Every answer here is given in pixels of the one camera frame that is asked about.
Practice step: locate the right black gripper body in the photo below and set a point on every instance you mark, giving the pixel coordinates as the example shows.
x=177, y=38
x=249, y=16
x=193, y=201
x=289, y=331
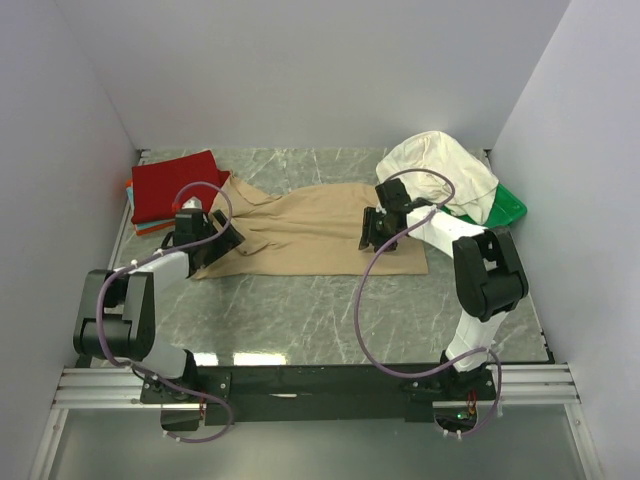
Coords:
x=378, y=228

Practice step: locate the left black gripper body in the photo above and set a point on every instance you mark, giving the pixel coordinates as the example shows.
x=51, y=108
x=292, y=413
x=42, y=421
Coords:
x=220, y=237

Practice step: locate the beige t shirt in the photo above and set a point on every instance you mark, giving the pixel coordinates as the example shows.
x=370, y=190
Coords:
x=311, y=231

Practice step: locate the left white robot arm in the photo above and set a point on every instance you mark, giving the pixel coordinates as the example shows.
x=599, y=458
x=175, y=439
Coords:
x=117, y=313

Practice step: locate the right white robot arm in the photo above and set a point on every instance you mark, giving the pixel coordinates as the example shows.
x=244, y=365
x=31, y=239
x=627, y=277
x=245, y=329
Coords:
x=489, y=279

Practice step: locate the folded red t shirt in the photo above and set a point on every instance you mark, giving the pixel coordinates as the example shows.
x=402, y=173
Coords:
x=155, y=186

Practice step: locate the folded light blue t shirt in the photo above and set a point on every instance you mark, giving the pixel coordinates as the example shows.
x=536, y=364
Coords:
x=145, y=226

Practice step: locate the folded orange t shirt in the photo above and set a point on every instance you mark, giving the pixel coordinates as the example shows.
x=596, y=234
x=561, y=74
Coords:
x=150, y=229

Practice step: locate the white t shirt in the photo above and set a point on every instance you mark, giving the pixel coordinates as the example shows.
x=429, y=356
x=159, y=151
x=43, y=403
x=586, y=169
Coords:
x=434, y=164

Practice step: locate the green plastic tray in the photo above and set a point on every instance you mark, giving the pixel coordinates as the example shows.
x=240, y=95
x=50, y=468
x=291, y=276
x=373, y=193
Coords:
x=495, y=204

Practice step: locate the black base beam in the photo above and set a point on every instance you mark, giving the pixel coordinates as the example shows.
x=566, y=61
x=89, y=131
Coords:
x=272, y=393

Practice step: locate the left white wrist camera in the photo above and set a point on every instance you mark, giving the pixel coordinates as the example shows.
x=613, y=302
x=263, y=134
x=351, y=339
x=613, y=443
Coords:
x=191, y=203

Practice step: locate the aluminium frame rail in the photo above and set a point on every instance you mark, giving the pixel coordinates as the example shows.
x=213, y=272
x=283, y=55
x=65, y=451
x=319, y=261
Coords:
x=517, y=385

